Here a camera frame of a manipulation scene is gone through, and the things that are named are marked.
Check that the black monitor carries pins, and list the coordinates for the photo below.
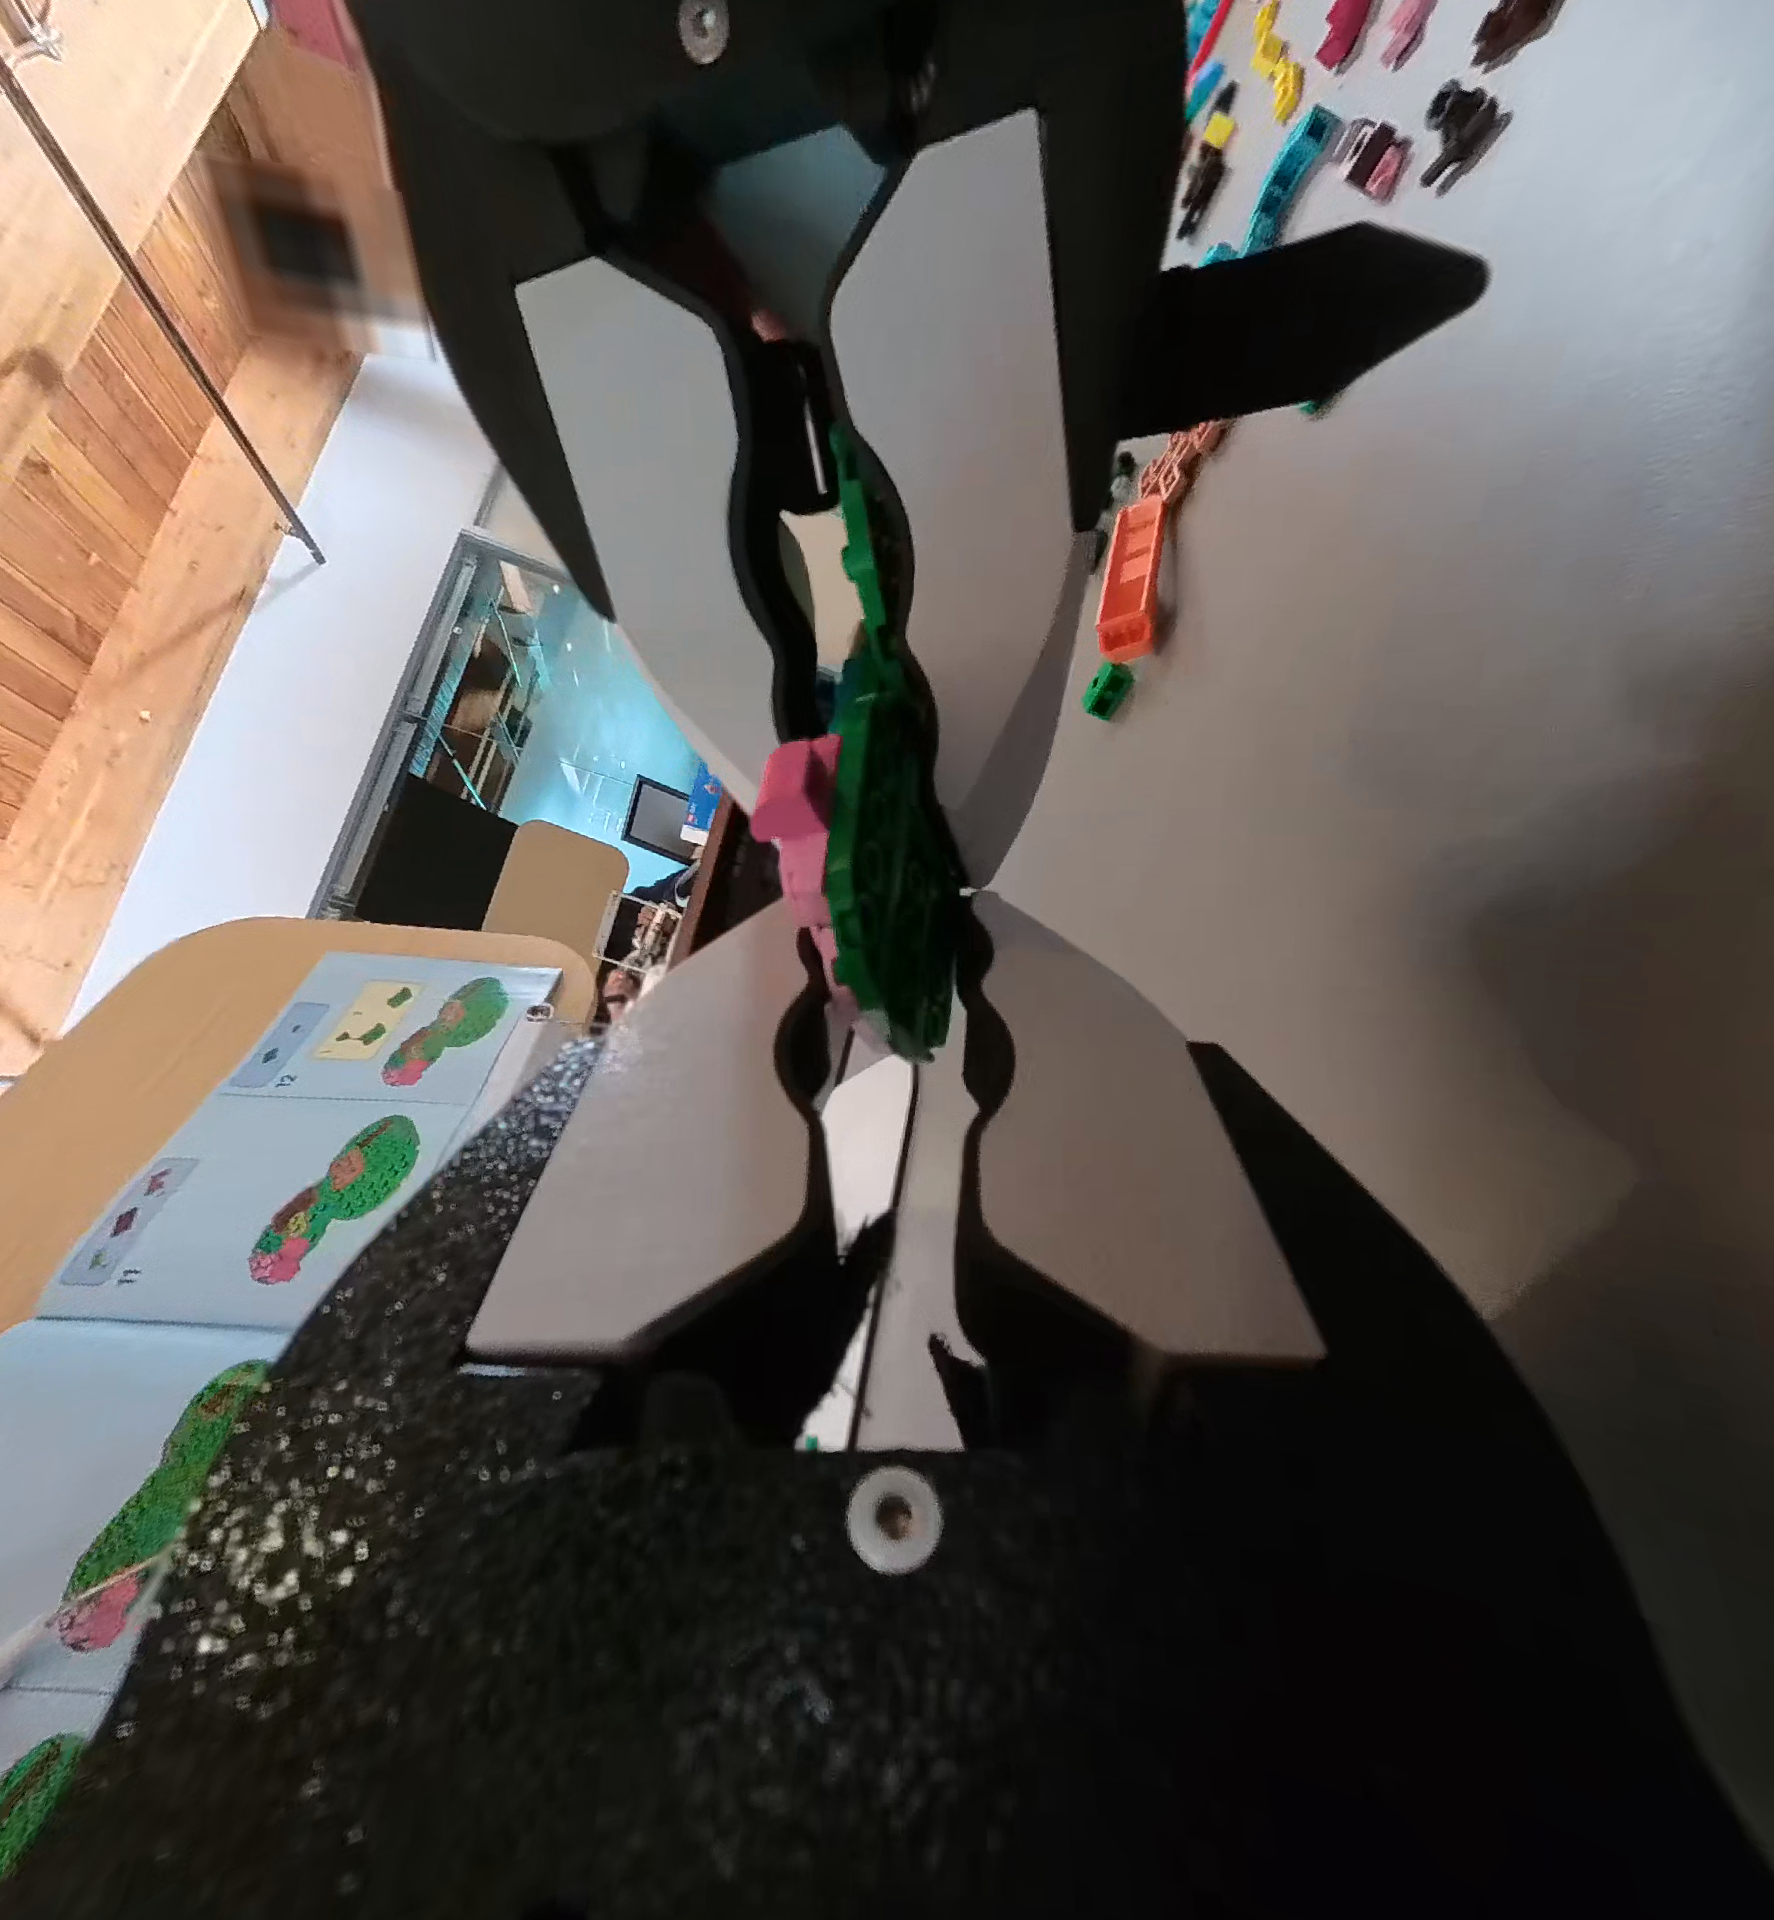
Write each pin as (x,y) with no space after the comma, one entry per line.
(658,813)

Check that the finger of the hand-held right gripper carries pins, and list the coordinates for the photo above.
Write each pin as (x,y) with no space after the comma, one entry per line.
(978,374)
(632,449)

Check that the black and yellow lego piece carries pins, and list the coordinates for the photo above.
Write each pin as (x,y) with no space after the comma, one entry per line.
(1207,180)

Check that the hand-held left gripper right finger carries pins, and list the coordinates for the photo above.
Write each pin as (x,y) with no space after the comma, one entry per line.
(1127,1200)

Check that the black panel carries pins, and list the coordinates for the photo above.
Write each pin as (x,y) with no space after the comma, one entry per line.
(430,864)

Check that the dark brown lego piece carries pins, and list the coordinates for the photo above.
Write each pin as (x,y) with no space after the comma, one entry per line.
(1464,132)

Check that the pile of pink lego pieces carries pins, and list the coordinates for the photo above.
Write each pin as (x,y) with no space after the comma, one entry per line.
(1352,31)

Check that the maroon lego piece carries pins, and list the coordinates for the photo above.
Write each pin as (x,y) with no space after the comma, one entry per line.
(1373,158)

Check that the teal lego piece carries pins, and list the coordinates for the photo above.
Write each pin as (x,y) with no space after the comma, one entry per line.
(1295,172)

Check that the tan lego plate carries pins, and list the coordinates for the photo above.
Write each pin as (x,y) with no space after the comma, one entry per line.
(1201,444)
(1159,483)

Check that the lego instruction booklet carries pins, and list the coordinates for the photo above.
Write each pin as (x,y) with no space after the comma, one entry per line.
(363,1139)

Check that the green and pink lego build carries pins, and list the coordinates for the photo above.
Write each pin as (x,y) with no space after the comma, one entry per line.
(895,841)

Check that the thin black metal rod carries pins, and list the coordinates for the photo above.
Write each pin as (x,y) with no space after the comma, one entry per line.
(152,300)

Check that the glass partition window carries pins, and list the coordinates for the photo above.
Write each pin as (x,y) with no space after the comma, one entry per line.
(572,690)

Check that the orange lego brick separator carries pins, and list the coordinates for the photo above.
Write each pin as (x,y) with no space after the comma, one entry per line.
(1133,576)

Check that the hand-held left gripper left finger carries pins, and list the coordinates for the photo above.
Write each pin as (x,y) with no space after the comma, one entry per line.
(647,1169)

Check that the tan rounded panel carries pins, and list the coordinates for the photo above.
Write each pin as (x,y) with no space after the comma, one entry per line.
(557,886)

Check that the bright green lego brick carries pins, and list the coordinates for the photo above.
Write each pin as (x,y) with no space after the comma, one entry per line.
(1109,690)

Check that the light wooden board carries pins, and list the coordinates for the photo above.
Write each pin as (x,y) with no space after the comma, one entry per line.
(152,1020)

